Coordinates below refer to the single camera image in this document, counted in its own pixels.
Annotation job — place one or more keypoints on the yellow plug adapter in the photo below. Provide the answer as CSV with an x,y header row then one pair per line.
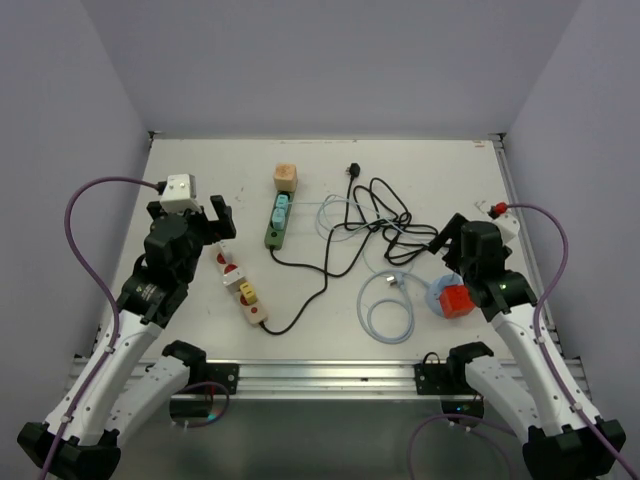
x,y
248,293

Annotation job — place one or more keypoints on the orange cube adapter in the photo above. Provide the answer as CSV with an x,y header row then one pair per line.
x,y
285,177

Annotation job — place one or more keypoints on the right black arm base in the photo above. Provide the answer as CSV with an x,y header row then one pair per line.
x,y
433,378

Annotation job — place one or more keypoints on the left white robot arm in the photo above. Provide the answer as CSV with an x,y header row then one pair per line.
x,y
83,436

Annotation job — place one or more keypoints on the red cube socket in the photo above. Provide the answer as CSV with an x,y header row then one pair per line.
x,y
455,301

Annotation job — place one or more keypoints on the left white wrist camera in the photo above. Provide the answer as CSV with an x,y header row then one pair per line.
x,y
179,194

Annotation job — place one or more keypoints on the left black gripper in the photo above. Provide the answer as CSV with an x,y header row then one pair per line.
x,y
222,212

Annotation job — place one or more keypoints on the lower teal plug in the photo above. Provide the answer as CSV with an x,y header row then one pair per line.
x,y
278,219

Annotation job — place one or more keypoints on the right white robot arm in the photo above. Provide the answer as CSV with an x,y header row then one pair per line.
x,y
563,435

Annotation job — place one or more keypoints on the green power strip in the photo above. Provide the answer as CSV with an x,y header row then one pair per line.
x,y
275,239

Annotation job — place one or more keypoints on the blue round socket base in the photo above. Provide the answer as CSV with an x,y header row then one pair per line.
x,y
435,290

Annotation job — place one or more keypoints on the beige red power strip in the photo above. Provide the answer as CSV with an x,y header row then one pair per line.
x,y
255,314

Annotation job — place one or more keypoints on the white Honor charger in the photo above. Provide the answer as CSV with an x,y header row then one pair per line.
x,y
233,279

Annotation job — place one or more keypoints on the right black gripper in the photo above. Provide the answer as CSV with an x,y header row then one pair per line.
x,y
452,230

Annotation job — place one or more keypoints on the aluminium front rail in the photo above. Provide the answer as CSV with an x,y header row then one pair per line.
x,y
325,380

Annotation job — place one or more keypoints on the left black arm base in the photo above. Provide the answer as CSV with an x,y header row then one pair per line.
x,y
225,374

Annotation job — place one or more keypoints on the black three-pin plug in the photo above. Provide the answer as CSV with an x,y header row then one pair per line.
x,y
353,170

